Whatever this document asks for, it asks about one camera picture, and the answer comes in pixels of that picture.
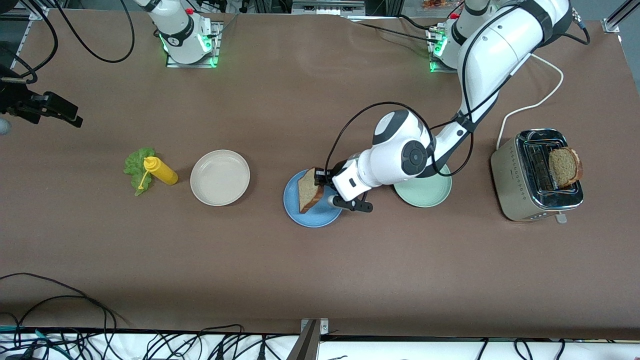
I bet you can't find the brown toast bread slice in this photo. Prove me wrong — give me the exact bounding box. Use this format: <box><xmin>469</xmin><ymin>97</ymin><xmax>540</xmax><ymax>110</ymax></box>
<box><xmin>298</xmin><ymin>167</ymin><xmax>326</xmax><ymax>214</ymax></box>
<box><xmin>548</xmin><ymin>146</ymin><xmax>584</xmax><ymax>189</ymax></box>

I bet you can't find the green lettuce leaf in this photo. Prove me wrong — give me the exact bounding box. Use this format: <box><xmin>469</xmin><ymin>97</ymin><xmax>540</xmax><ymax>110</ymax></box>
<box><xmin>123</xmin><ymin>146</ymin><xmax>157</xmax><ymax>197</ymax></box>

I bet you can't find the yellow mustard squeeze bottle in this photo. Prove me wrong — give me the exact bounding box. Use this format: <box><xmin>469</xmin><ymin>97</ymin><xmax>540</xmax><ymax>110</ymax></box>
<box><xmin>137</xmin><ymin>156</ymin><xmax>179</xmax><ymax>191</ymax></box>

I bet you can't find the blue plate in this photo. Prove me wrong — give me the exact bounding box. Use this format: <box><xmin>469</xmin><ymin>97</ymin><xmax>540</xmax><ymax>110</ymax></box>
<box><xmin>283</xmin><ymin>168</ymin><xmax>346</xmax><ymax>229</ymax></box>

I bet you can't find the green plate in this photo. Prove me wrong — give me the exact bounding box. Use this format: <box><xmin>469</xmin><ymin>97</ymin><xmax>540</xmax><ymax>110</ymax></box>
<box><xmin>393</xmin><ymin>165</ymin><xmax>453</xmax><ymax>208</ymax></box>

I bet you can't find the beige plate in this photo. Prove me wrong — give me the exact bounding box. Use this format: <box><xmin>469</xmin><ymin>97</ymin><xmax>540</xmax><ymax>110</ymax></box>
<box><xmin>189</xmin><ymin>149</ymin><xmax>251</xmax><ymax>207</ymax></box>

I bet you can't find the beige and chrome toaster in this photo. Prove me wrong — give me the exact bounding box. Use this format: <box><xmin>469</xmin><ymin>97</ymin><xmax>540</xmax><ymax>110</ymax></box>
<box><xmin>490</xmin><ymin>128</ymin><xmax>585</xmax><ymax>224</ymax></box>

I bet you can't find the grey metal box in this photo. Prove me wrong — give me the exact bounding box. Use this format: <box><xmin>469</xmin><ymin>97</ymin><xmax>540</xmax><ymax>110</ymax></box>
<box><xmin>291</xmin><ymin>0</ymin><xmax>367</xmax><ymax>16</ymax></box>

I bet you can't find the orange snack bag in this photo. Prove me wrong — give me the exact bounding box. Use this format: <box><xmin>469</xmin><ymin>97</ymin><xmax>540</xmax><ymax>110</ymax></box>
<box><xmin>421</xmin><ymin>0</ymin><xmax>463</xmax><ymax>11</ymax></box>

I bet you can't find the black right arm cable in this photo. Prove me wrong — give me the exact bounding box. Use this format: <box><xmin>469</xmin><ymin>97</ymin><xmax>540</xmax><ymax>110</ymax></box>
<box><xmin>0</xmin><ymin>0</ymin><xmax>136</xmax><ymax>86</ymax></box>

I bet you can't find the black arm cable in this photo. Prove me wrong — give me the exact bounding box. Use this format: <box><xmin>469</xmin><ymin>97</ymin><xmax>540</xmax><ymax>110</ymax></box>
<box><xmin>0</xmin><ymin>0</ymin><xmax>136</xmax><ymax>86</ymax></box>
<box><xmin>324</xmin><ymin>2</ymin><xmax>526</xmax><ymax>179</ymax></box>

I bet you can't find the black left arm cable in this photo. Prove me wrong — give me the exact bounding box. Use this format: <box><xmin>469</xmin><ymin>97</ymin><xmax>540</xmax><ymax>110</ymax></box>
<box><xmin>324</xmin><ymin>2</ymin><xmax>526</xmax><ymax>179</ymax></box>

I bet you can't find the aluminium frame corner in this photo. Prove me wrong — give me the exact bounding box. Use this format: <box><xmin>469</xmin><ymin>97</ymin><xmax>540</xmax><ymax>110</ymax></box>
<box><xmin>0</xmin><ymin>0</ymin><xmax>49</xmax><ymax>22</ymax></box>
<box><xmin>601</xmin><ymin>0</ymin><xmax>640</xmax><ymax>34</ymax></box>

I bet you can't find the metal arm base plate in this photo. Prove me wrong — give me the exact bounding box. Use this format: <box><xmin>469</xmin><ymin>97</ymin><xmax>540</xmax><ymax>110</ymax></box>
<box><xmin>426</xmin><ymin>24</ymin><xmax>461</xmax><ymax>75</ymax></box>
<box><xmin>165</xmin><ymin>20</ymin><xmax>222</xmax><ymax>69</ymax></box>

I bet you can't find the silver table edge bracket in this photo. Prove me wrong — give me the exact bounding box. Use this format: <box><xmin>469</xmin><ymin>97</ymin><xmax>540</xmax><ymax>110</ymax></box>
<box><xmin>300</xmin><ymin>318</ymin><xmax>331</xmax><ymax>336</ymax></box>

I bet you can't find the black base cable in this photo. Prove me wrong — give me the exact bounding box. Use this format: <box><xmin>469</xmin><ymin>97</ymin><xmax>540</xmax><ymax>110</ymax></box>
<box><xmin>345</xmin><ymin>14</ymin><xmax>443</xmax><ymax>46</ymax></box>
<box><xmin>207</xmin><ymin>12</ymin><xmax>241</xmax><ymax>41</ymax></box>

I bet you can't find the long black looped cable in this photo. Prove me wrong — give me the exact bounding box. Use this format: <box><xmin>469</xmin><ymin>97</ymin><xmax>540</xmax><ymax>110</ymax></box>
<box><xmin>0</xmin><ymin>272</ymin><xmax>121</xmax><ymax>360</ymax></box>

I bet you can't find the dark aluminium profile post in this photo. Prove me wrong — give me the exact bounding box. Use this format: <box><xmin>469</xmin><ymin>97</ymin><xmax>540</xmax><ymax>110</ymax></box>
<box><xmin>286</xmin><ymin>320</ymin><xmax>321</xmax><ymax>360</ymax></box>

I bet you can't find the white toaster power cable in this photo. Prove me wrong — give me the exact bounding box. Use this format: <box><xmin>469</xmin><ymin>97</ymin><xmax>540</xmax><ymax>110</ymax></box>
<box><xmin>496</xmin><ymin>52</ymin><xmax>565</xmax><ymax>151</ymax></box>

